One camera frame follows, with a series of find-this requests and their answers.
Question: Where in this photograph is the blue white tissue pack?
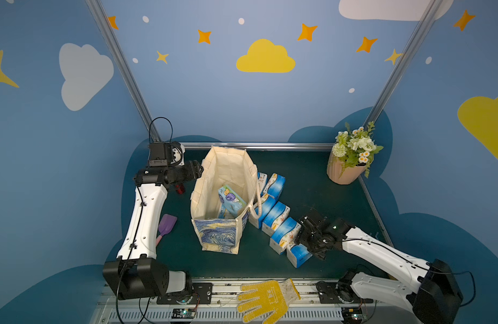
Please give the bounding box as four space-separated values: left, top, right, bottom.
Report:
217 206 234 220
286 243 312 268
261 202 290 236
269 218 302 255
263 173 285 200
248 194 277 229
257 172 268 196

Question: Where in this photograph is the cream canvas tote bag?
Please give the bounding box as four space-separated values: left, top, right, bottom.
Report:
190 147 262 255

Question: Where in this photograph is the teal cartoon tissue pack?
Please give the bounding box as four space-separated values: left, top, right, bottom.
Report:
218 185 246 218

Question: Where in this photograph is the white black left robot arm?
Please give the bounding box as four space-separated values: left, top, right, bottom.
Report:
103 160 203 301

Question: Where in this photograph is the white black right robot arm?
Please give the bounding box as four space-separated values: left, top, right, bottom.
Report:
296 209 464 323

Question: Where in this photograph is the red small object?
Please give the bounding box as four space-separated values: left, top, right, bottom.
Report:
174 183 186 194

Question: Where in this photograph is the purple pink spatula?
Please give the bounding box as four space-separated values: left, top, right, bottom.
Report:
156 214 178 246

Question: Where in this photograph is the yellow knit work glove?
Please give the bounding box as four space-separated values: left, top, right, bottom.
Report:
237 279 301 324

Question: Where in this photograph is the right green circuit board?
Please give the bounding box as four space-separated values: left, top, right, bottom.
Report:
341 308 366 324

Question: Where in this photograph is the green circuit board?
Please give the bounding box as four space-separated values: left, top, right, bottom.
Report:
172 309 196 319
341 308 366 324

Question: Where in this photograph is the flower pot with white flowers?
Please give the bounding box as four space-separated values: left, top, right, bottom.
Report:
327 121 383 185

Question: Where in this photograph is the left green circuit board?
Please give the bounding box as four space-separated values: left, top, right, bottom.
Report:
172 309 196 319

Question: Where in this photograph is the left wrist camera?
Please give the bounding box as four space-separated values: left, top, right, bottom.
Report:
148 141 185 167

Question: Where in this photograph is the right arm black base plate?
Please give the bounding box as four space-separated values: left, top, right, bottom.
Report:
315 281 373 304

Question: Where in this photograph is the aluminium rail front frame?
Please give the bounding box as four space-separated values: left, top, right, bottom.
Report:
90 278 421 323

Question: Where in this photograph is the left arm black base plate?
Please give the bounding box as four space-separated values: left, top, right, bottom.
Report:
157 282 213 305

